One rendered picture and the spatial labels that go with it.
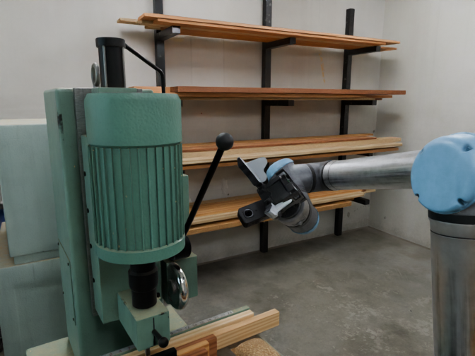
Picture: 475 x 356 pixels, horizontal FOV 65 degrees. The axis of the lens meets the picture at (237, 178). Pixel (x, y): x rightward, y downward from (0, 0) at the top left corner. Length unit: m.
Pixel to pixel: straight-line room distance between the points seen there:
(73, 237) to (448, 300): 0.76
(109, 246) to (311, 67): 3.41
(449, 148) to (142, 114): 0.48
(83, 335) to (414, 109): 3.82
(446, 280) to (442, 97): 3.54
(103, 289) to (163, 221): 0.26
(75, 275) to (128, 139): 0.43
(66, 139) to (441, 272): 0.77
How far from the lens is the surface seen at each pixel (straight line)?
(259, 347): 0.96
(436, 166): 0.64
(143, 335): 0.83
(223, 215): 2.98
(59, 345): 1.30
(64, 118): 0.90
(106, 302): 0.93
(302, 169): 1.11
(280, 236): 3.98
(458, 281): 0.67
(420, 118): 4.27
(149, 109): 0.67
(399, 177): 0.91
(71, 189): 0.93
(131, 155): 0.67
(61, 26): 3.08
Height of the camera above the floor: 1.49
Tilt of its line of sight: 12 degrees down
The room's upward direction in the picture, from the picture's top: straight up
